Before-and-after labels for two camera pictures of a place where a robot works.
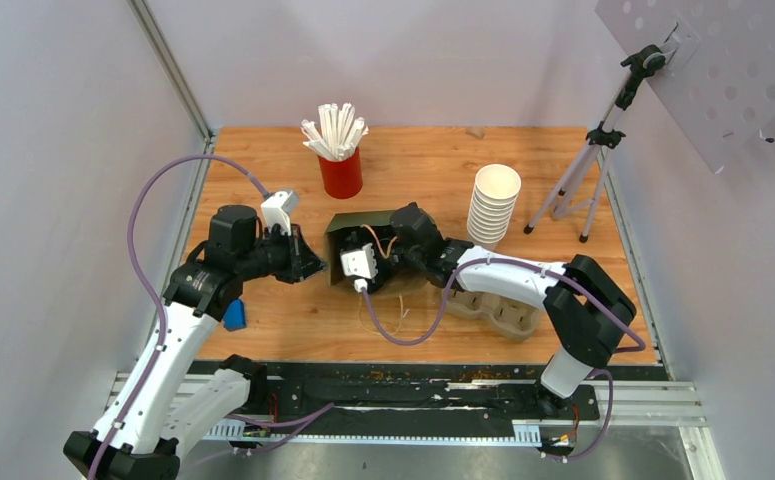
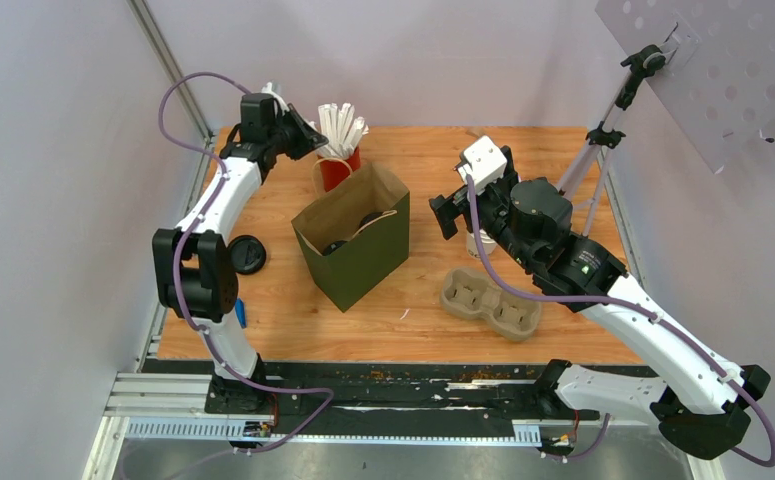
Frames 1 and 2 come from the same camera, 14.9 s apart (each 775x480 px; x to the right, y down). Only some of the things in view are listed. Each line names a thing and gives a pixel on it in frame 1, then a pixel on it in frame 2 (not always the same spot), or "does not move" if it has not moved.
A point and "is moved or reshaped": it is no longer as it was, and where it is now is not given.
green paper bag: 349,231 is moved or reshaped
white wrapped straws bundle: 337,135 does not move
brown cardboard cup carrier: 512,319 does not move
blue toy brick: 235,316 does not move
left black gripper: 298,251 → 310,139
